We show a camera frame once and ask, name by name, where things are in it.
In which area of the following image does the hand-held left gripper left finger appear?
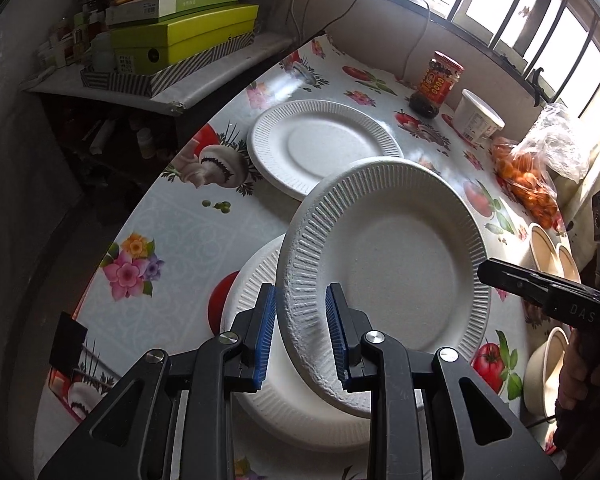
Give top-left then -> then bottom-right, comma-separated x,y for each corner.
37,282 -> 281,480

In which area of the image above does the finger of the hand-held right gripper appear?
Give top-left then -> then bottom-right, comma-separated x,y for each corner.
477,257 -> 563,307

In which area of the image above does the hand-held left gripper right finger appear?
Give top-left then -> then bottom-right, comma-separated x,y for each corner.
326,282 -> 563,480

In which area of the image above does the beige paper bowl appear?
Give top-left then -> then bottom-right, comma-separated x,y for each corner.
529,223 -> 566,276
522,326 -> 571,413
557,244 -> 582,283

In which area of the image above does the person's right forearm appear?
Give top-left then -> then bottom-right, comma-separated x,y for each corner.
552,395 -> 600,480

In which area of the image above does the person's right hand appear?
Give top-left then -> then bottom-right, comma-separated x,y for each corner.
559,334 -> 590,403

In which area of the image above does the clear bag of oranges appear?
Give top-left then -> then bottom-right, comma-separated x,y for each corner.
491,102 -> 588,231

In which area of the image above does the floral printed tablecloth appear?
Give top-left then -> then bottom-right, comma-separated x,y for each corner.
32,35 -> 581,480

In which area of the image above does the white plastic tub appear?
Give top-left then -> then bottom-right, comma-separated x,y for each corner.
451,89 -> 506,143

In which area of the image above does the black hook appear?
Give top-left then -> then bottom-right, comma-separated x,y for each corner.
527,67 -> 556,108

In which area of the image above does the black square card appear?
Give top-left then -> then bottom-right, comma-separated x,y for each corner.
49,312 -> 88,373

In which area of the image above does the chili sauce glass jar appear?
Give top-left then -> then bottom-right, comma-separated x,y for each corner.
408,51 -> 465,120

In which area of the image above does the white paper roll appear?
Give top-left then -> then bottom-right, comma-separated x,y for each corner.
89,119 -> 115,157

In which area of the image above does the metal window grille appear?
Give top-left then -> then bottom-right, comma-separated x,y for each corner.
370,0 -> 600,126

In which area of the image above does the black and white striped box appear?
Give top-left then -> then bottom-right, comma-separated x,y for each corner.
80,30 -> 257,97

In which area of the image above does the white shelf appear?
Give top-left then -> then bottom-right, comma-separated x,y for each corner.
22,30 -> 298,111

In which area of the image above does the yellow-green box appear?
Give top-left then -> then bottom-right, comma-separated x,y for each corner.
109,4 -> 260,76

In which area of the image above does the olive green flat box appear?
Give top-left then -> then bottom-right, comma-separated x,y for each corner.
105,0 -> 241,26

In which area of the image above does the row of small bottles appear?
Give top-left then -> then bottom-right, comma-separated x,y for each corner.
37,0 -> 116,68

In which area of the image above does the white cable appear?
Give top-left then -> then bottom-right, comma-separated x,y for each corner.
286,0 -> 368,43
402,0 -> 432,81

